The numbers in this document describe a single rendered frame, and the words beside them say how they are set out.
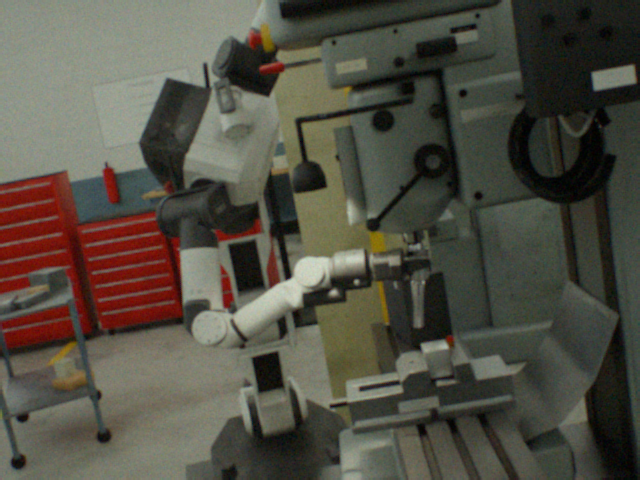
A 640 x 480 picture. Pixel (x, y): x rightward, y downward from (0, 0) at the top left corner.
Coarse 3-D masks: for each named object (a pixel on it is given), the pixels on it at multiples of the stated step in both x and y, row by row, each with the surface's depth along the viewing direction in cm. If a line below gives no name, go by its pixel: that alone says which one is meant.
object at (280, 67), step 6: (306, 60) 168; (312, 60) 168; (318, 60) 168; (264, 66) 168; (270, 66) 168; (276, 66) 167; (282, 66) 167; (288, 66) 168; (294, 66) 168; (300, 66) 168; (264, 72) 168; (270, 72) 168; (276, 72) 168; (282, 72) 168
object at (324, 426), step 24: (312, 408) 268; (240, 432) 258; (312, 432) 248; (336, 432) 244; (216, 456) 243; (240, 456) 240; (264, 456) 237; (288, 456) 234; (312, 456) 226; (336, 456) 219
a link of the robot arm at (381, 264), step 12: (348, 252) 167; (360, 252) 166; (372, 252) 167; (384, 252) 169; (396, 252) 166; (348, 264) 165; (360, 264) 164; (372, 264) 164; (384, 264) 163; (396, 264) 161; (348, 276) 165; (360, 276) 164; (372, 276) 166; (384, 276) 163; (396, 276) 161; (360, 288) 167
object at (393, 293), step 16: (432, 272) 203; (384, 288) 221; (400, 288) 203; (432, 288) 203; (400, 304) 206; (432, 304) 203; (448, 304) 204; (400, 320) 210; (432, 320) 204; (448, 320) 205; (416, 336) 204; (432, 336) 204
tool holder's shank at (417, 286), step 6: (414, 282) 166; (420, 282) 166; (414, 288) 166; (420, 288) 166; (414, 294) 167; (420, 294) 166; (414, 300) 167; (420, 300) 167; (414, 306) 167; (420, 306) 167; (414, 312) 168; (420, 312) 167; (414, 318) 168; (420, 318) 168; (414, 324) 168; (420, 324) 168
